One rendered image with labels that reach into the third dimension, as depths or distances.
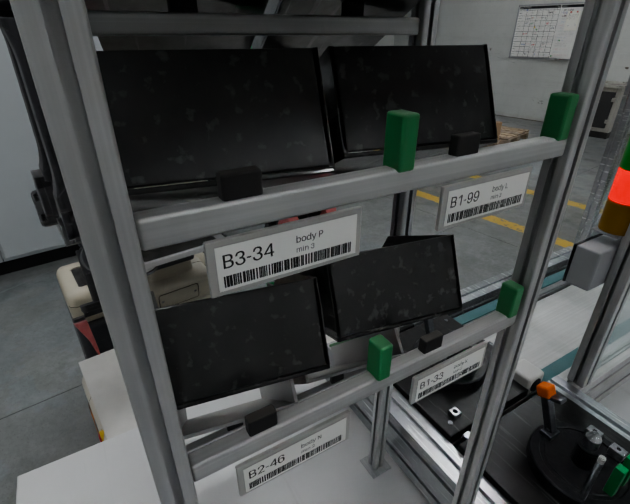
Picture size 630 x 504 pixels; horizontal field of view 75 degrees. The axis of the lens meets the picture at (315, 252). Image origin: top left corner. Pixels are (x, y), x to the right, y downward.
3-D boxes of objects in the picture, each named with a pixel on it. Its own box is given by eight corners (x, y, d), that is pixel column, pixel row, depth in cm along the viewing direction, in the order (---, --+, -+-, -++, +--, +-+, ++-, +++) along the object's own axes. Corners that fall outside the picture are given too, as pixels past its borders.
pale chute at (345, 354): (269, 386, 72) (264, 361, 74) (338, 367, 77) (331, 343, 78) (306, 384, 47) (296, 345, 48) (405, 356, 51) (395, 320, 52)
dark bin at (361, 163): (262, 198, 54) (253, 142, 54) (351, 186, 58) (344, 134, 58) (343, 158, 28) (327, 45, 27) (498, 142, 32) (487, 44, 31)
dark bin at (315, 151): (143, 222, 47) (131, 157, 47) (254, 207, 51) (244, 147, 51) (99, 199, 21) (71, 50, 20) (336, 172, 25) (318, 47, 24)
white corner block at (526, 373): (503, 381, 78) (508, 365, 77) (518, 372, 81) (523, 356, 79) (525, 398, 75) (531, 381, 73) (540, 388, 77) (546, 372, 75)
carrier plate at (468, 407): (361, 356, 85) (361, 348, 83) (444, 319, 95) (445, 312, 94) (449, 445, 66) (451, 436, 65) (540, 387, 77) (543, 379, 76)
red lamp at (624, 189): (601, 198, 64) (612, 167, 62) (618, 192, 66) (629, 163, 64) (636, 208, 60) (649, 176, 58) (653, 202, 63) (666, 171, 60)
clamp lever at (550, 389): (540, 430, 63) (535, 385, 62) (548, 424, 64) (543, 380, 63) (563, 440, 60) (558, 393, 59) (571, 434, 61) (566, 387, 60)
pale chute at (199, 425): (184, 422, 66) (180, 394, 67) (264, 399, 70) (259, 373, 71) (172, 443, 40) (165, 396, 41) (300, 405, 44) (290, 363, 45)
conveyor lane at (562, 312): (359, 388, 89) (361, 353, 84) (580, 282, 126) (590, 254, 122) (461, 503, 67) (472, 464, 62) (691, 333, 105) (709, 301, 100)
